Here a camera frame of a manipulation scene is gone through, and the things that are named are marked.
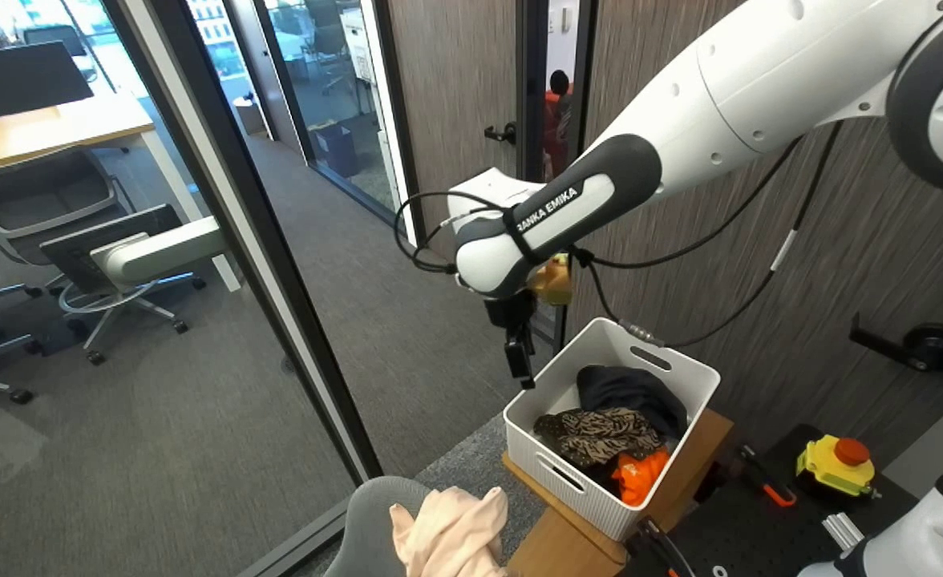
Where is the black monitor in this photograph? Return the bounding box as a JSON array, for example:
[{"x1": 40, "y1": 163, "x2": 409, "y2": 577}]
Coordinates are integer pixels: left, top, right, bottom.
[{"x1": 0, "y1": 39, "x2": 95, "y2": 117}]

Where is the leopard print cloth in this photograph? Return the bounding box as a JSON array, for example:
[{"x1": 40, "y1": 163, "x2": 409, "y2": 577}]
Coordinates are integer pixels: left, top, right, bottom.
[{"x1": 531, "y1": 403, "x2": 666, "y2": 471}]

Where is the black cloth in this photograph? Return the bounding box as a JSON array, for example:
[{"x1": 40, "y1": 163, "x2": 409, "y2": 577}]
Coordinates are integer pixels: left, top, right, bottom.
[{"x1": 573, "y1": 362, "x2": 691, "y2": 446}]

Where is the wooden top desk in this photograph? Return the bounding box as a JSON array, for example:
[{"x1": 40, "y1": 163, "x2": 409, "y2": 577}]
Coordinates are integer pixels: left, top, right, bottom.
[{"x1": 0, "y1": 92, "x2": 243, "y2": 297}]

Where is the office chair with foot ring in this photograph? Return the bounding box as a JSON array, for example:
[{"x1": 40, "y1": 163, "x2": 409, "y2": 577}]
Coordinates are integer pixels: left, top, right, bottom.
[{"x1": 36, "y1": 203, "x2": 226, "y2": 368}]

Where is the silver aluminium bar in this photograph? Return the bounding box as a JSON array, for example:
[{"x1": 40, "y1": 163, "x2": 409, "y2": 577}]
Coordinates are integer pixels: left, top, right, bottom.
[{"x1": 818, "y1": 511, "x2": 868, "y2": 557}]

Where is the orange plastic object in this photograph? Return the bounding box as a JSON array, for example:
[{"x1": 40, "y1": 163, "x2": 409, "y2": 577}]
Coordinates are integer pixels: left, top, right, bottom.
[{"x1": 609, "y1": 446, "x2": 676, "y2": 511}]

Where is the black disc with handle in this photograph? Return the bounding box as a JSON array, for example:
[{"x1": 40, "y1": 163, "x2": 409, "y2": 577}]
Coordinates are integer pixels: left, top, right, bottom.
[{"x1": 846, "y1": 311, "x2": 943, "y2": 375}]

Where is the yellow emergency stop button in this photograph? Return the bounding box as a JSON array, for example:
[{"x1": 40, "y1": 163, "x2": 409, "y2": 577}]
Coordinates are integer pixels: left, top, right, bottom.
[{"x1": 791, "y1": 434, "x2": 883, "y2": 499}]

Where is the glass door frame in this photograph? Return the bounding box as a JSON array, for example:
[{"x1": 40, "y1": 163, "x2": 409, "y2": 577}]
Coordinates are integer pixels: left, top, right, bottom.
[{"x1": 256, "y1": 0, "x2": 423, "y2": 253}]

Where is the orange handled screwdriver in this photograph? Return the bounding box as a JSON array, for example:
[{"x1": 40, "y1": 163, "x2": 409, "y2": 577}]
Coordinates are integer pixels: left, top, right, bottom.
[{"x1": 742, "y1": 444, "x2": 802, "y2": 513}]

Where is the black perforated board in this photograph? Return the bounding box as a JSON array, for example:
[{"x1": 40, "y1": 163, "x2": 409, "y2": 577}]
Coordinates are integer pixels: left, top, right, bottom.
[{"x1": 621, "y1": 423, "x2": 923, "y2": 577}]

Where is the beige cloth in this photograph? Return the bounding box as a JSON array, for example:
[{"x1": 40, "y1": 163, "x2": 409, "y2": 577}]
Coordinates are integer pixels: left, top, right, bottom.
[{"x1": 384, "y1": 485, "x2": 513, "y2": 577}]

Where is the black door handle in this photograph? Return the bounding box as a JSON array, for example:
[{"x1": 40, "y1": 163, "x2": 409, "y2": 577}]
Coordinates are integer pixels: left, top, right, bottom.
[{"x1": 480, "y1": 118, "x2": 519, "y2": 150}]

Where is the white plastic storage box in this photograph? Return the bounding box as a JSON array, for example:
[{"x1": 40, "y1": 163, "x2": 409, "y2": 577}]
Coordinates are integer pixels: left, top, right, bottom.
[{"x1": 500, "y1": 314, "x2": 724, "y2": 546}]

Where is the yellow wrist camera mount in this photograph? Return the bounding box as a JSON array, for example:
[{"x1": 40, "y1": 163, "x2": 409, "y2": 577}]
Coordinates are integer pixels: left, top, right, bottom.
[{"x1": 523, "y1": 250, "x2": 576, "y2": 311}]

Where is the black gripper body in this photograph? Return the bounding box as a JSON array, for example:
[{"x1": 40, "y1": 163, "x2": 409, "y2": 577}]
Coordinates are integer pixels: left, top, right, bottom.
[{"x1": 480, "y1": 283, "x2": 544, "y2": 345}]

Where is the black glass wall post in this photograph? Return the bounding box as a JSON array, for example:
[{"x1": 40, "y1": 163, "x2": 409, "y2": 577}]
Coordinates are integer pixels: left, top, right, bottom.
[{"x1": 100, "y1": 0, "x2": 384, "y2": 480}]

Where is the person in orange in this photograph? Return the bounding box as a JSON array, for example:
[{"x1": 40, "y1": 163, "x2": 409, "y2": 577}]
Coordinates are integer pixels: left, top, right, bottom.
[{"x1": 540, "y1": 68, "x2": 576, "y2": 182}]

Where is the wooden door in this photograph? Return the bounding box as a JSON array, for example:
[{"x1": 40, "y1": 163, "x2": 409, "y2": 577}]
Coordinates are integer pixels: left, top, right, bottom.
[{"x1": 384, "y1": 0, "x2": 525, "y2": 219}]

